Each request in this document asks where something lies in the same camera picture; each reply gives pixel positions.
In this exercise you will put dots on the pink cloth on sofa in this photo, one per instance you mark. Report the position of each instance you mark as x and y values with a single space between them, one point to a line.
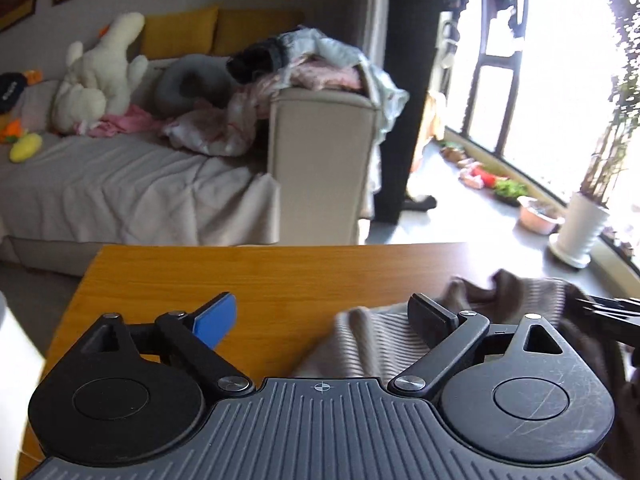
135 120

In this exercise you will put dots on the red bowl with greens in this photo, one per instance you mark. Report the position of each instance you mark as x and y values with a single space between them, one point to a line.
504 189

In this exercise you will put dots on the green bamboo palm plant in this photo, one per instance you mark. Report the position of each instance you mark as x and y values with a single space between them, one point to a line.
608 158

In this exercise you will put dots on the black cap on sofa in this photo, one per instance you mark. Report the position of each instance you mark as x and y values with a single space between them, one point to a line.
12 85

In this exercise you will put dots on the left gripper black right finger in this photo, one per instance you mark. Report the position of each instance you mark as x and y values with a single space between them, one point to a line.
451 339

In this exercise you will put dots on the white plush duck toy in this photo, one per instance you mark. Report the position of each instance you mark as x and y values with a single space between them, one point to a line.
100 81

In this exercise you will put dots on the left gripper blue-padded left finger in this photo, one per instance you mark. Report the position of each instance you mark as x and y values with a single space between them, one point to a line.
189 340

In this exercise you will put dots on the yellow sofa cushion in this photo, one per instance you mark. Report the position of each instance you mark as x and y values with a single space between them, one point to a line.
179 34

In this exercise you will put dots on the white ribbed plant pot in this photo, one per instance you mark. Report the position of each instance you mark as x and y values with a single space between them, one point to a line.
583 223

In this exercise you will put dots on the grey neck pillow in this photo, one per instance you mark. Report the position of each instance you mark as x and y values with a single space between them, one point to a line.
192 79

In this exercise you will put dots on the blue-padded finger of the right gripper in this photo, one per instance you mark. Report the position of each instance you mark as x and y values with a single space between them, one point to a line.
622 306

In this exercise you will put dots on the yellow plush toy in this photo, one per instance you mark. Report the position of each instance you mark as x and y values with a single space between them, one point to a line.
25 147

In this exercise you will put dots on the grey striped knit sweater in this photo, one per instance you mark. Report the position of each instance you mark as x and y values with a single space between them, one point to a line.
381 342

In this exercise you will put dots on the grey sofa with sheet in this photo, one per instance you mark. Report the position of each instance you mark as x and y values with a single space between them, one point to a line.
303 182

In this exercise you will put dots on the pink bowl planter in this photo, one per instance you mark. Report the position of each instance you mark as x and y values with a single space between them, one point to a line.
538 216

